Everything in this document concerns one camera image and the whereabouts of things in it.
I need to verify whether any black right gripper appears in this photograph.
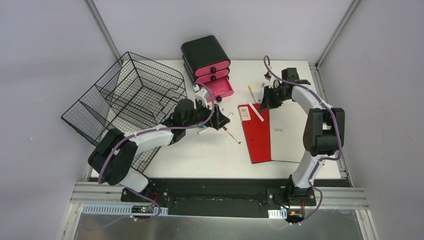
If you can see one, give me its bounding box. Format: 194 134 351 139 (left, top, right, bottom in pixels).
259 85 290 111

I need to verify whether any red brown white marker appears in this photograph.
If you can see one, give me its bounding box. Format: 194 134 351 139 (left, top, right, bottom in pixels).
222 126 241 144

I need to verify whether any green cap white marker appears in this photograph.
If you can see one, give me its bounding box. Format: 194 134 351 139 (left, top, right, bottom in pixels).
197 127 210 135

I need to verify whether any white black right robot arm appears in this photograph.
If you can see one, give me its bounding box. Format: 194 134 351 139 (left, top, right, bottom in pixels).
259 66 345 205

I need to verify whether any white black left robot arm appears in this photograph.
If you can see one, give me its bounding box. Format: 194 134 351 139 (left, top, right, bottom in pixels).
88 99 231 203

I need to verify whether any purple cap white pen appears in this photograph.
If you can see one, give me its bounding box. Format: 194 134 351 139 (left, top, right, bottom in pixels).
258 83 265 103

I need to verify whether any yellow cap white pen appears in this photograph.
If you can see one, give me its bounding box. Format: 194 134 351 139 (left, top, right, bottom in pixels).
248 85 257 103

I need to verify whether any white binder cover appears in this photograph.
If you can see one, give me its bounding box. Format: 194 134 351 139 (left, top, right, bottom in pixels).
269 100 308 163

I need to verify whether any red binder folder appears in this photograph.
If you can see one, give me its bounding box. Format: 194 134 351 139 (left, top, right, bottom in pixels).
237 103 272 164

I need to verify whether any pink top drawer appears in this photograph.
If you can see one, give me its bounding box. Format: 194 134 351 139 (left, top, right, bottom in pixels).
194 60 231 77

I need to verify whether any black drawer cabinet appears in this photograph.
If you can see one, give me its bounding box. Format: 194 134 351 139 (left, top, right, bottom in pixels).
180 35 231 91

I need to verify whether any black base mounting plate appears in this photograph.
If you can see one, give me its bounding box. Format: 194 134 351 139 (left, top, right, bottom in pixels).
120 178 350 220

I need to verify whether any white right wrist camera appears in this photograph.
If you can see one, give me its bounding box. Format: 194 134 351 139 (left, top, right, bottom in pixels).
268 75 281 89

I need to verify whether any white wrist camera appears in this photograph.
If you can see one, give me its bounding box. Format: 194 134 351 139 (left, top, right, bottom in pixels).
268 75 281 89
195 87 211 109

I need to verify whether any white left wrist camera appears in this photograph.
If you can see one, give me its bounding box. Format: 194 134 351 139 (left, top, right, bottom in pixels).
195 87 211 109

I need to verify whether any black wire mesh tray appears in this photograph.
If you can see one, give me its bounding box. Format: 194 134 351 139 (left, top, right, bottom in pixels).
61 51 188 173

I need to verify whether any white cable duct right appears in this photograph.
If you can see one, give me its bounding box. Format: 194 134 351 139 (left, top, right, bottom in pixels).
267 208 288 220

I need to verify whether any white cable duct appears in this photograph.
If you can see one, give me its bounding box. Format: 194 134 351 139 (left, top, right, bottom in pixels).
81 203 168 217
267 208 288 220

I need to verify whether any white cable duct left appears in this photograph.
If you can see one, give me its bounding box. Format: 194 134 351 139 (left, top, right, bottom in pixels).
81 203 168 217

